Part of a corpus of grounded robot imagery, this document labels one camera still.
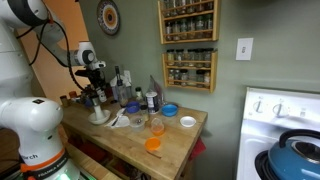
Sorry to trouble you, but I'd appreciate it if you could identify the white bottle with steel top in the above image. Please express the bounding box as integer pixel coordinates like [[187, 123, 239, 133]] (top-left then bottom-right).
[[92, 98, 105, 121]]

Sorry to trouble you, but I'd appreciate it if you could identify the white paper napkin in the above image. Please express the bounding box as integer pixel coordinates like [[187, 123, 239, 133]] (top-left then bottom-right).
[[105, 114, 131, 130]]

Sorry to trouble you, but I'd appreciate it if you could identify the white ceramic bowl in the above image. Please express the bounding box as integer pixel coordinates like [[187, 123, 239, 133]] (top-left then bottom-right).
[[87, 109, 112, 126]]

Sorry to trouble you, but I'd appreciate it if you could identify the white electric stove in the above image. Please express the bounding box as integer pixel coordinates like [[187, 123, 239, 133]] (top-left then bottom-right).
[[235, 86, 320, 180]]

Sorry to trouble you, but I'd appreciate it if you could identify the clear bottle with black pump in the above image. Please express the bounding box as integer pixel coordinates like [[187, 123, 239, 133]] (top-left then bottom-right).
[[114, 65, 130, 108]]

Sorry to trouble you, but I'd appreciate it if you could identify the decorative round wall plate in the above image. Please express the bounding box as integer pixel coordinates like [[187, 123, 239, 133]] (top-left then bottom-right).
[[96, 0, 121, 36]]

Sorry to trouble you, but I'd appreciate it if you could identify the light blue bowl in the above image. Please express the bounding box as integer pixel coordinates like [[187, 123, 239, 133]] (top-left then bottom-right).
[[161, 103, 179, 118]]

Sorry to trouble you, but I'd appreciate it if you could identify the wooden spice rack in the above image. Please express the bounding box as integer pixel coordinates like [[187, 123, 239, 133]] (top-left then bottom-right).
[[157, 0, 219, 45], [161, 48, 218, 94]]

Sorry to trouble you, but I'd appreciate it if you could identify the small jar with dark lid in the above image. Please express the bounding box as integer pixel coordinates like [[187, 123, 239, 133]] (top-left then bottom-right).
[[139, 104, 150, 122]]

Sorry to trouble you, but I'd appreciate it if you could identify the small bottle with dark cap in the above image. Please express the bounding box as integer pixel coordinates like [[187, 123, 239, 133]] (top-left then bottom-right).
[[134, 86, 145, 106]]

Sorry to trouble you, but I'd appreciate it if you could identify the clear cup with orange base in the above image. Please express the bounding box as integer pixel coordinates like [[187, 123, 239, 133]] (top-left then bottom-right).
[[150, 117, 166, 137]]

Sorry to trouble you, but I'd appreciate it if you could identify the red cloth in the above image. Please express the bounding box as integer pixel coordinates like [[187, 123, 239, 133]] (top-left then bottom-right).
[[189, 136, 207, 161]]

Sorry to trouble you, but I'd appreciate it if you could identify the clear plastic container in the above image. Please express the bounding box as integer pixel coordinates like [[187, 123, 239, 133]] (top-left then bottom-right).
[[129, 114, 146, 132]]

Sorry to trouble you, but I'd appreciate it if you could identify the dark labelled canister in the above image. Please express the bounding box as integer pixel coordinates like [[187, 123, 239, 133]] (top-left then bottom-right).
[[145, 91, 160, 115]]

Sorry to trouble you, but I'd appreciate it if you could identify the white light switch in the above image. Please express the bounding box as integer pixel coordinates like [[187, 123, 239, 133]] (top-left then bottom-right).
[[235, 37, 254, 62]]

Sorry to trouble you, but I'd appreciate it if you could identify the blue kettle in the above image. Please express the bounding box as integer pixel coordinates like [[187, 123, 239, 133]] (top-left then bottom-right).
[[267, 128, 320, 180]]

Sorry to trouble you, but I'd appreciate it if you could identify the glass spice jar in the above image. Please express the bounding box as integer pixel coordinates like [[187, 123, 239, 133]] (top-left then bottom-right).
[[194, 48, 205, 68], [175, 48, 185, 67], [184, 49, 195, 68], [166, 49, 175, 67], [203, 47, 214, 69]]

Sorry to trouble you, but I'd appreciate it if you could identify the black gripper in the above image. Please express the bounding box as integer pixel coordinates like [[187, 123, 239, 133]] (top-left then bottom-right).
[[74, 68, 108, 104]]

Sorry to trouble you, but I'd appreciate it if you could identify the white wall outlet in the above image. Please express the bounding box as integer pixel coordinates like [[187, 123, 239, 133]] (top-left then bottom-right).
[[123, 69, 132, 84]]

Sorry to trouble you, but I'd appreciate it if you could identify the black handled utensil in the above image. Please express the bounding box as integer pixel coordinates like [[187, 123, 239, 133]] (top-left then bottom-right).
[[111, 108, 127, 128]]

